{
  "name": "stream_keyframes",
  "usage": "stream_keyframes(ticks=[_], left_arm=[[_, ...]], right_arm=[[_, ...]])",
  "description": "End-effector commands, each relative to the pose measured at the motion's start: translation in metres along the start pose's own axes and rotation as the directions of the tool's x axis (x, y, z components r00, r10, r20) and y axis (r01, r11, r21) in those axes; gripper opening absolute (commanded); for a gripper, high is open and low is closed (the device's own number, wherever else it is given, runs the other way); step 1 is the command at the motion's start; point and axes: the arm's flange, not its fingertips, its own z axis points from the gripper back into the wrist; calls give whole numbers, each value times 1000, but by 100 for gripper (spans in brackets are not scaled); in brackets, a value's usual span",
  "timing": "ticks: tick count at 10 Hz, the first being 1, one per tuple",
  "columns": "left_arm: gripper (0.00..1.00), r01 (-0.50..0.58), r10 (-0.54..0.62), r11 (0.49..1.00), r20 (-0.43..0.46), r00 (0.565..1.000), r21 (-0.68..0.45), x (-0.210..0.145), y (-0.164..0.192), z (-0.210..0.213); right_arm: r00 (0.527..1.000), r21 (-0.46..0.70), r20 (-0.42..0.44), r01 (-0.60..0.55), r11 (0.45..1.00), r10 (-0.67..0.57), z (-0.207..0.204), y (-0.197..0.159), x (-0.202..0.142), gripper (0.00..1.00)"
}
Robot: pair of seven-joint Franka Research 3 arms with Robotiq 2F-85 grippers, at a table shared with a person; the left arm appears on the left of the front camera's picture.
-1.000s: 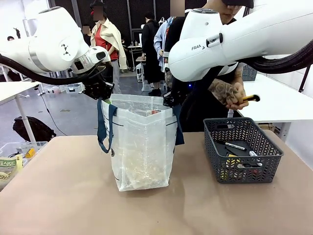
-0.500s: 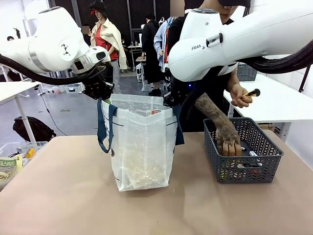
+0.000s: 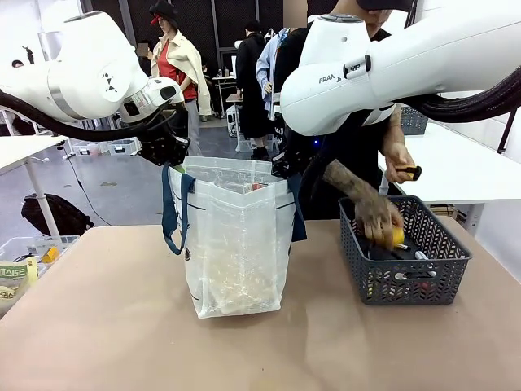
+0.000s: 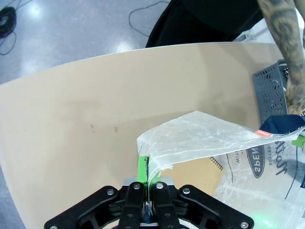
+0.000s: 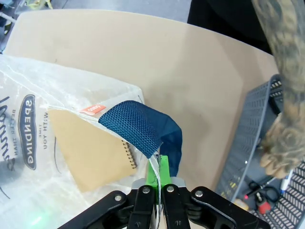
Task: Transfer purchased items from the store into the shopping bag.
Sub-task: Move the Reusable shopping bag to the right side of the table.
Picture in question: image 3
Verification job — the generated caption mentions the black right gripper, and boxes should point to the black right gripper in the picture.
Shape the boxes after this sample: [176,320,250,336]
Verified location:
[271,136,304,181]

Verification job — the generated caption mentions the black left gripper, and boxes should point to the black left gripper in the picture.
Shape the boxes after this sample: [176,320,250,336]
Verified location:
[136,117,191,169]

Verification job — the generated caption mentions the translucent white bag navy handles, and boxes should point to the translucent white bag navy handles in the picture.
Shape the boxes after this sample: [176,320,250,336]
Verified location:
[161,156,309,320]

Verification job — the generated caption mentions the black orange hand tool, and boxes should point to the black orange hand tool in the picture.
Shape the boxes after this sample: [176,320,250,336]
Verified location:
[396,165,423,181]

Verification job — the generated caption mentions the yellow round item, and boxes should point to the yellow round item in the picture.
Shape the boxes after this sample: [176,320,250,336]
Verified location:
[384,226,406,248]

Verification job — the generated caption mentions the dark grey plastic basket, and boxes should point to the dark grey plastic basket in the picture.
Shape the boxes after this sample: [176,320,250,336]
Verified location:
[401,105,430,136]
[338,194,474,307]

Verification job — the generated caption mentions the tattooed right forearm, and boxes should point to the tattooed right forearm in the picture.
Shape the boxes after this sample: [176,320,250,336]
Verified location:
[323,159,392,213]

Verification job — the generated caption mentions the tattooed left forearm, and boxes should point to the tattooed left forearm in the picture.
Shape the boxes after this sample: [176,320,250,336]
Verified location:
[388,103,409,150]

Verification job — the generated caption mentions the person's left hand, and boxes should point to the person's left hand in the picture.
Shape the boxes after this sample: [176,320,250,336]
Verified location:
[381,141,417,185]

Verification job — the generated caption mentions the person's right hand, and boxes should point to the person's right hand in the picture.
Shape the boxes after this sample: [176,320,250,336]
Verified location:
[353,194,405,246]

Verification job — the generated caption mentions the person in black shirt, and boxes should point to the person in black shirt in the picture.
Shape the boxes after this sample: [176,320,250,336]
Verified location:
[284,0,408,223]

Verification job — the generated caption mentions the person in black coat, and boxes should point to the person in black coat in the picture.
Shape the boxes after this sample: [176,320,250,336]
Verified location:
[234,20,278,161]

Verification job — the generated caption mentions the mannequin with cream jacket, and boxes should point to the mannequin with cream jacket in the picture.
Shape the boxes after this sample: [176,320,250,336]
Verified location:
[148,0,213,158]

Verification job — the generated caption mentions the black backpack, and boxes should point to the black backpack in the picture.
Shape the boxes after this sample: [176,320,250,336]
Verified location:
[20,193,95,238]

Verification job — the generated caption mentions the white side table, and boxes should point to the white side table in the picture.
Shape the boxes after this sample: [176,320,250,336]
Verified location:
[377,121,521,230]
[0,134,71,238]

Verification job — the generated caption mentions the clear plastic bin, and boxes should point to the clear plastic bin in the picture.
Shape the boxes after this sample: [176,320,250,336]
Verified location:
[0,235,81,266]

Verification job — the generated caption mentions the beige packet green print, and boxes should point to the beige packet green print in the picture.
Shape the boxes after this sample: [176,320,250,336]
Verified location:
[0,258,40,315]

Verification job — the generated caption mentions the black stand pole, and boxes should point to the black stand pole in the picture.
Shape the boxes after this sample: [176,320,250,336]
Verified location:
[497,67,521,156]

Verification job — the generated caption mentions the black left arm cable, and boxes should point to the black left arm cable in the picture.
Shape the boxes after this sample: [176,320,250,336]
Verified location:
[0,89,177,143]

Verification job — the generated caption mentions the black sleeved right arm cable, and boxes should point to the black sleeved right arm cable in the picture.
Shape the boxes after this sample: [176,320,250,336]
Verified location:
[390,67,521,121]

